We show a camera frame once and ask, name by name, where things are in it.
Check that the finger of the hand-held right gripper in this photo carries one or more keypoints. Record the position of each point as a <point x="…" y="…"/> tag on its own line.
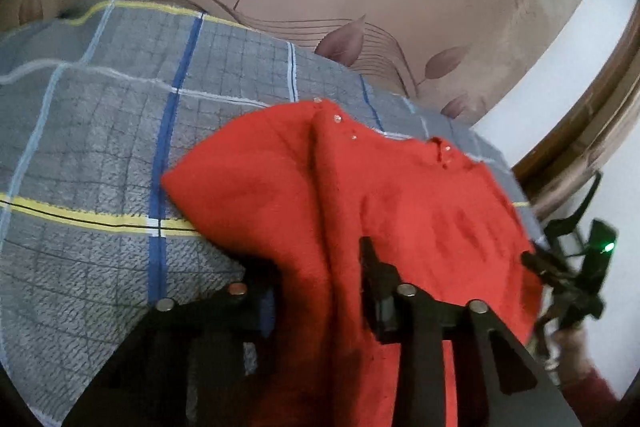
<point x="542" y="267"/>

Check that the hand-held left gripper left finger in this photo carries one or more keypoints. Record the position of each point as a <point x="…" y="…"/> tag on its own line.
<point x="250" y="307"/>

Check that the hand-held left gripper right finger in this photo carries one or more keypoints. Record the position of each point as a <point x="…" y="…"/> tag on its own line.
<point x="385" y="312"/>

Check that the red knit sweater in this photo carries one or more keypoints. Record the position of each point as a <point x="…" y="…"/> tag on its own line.
<point x="425" y="197"/>

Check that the person's right forearm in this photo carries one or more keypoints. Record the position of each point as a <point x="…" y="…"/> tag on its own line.
<point x="585" y="372"/>

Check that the grey plaid bedsheet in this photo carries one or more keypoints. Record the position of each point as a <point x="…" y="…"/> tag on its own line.
<point x="100" y="132"/>

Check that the brown wooden frame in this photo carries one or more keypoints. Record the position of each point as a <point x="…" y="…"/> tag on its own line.
<point x="590" y="117"/>

